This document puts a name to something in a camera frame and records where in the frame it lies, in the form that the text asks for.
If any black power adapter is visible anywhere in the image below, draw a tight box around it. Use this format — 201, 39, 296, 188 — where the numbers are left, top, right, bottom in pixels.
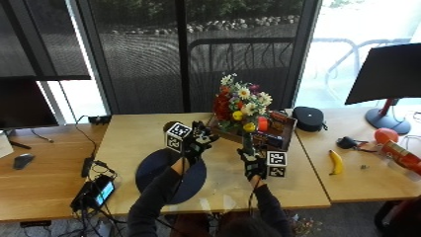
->
80, 156, 94, 179

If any white paper sheet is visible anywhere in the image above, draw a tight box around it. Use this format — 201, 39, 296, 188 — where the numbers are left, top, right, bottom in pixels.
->
0, 130, 16, 160

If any person's right hand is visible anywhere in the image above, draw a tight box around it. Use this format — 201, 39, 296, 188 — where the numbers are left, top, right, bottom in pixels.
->
237, 147, 268, 182

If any white right marker cube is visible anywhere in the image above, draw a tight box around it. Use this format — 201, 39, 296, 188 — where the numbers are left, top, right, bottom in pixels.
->
265, 150, 289, 178

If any black desk clamp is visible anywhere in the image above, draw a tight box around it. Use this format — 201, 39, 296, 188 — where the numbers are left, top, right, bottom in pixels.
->
86, 115, 112, 125

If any white marker cube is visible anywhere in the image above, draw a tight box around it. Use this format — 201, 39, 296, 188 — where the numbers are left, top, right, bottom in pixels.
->
164, 121, 193, 154
265, 150, 289, 178

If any yellow banana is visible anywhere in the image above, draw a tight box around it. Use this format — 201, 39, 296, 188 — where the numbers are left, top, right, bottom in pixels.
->
328, 149, 345, 176

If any colourful artificial flower bouquet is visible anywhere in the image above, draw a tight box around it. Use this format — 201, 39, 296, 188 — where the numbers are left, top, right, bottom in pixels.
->
212, 73, 273, 156

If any white left marker cube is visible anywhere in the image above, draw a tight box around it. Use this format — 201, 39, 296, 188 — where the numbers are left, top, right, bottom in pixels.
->
164, 121, 193, 154

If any dark blue round mat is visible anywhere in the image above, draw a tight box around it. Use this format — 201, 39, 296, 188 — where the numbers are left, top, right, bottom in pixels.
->
134, 147, 208, 205

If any grey computer mouse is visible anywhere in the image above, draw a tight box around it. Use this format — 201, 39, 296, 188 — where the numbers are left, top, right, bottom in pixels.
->
12, 153, 37, 171

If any wooden box of items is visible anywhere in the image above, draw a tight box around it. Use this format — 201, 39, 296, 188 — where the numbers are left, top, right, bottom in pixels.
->
206, 111, 298, 152

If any black gadget with cable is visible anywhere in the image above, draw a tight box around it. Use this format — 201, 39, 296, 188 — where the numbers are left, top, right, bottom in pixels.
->
336, 135, 378, 153

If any black monitor with red stand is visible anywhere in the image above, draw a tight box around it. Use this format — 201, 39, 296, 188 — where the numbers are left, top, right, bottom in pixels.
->
344, 42, 421, 135

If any dark red chair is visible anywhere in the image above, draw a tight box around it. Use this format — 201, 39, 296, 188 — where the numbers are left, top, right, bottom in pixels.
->
373, 196, 421, 237

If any orange ball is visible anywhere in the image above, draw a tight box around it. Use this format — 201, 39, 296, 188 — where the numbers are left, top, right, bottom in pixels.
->
373, 127, 399, 145

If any black cable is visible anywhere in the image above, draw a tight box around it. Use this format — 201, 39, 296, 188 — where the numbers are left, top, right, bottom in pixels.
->
73, 115, 98, 159

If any person's left hand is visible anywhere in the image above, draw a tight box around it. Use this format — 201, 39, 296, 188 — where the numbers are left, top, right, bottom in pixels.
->
182, 120, 221, 163

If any black device with screen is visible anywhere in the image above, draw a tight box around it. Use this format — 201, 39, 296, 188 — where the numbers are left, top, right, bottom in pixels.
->
69, 174, 117, 212

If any black oval case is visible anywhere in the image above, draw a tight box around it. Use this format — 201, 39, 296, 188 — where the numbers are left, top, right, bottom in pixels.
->
290, 106, 329, 133

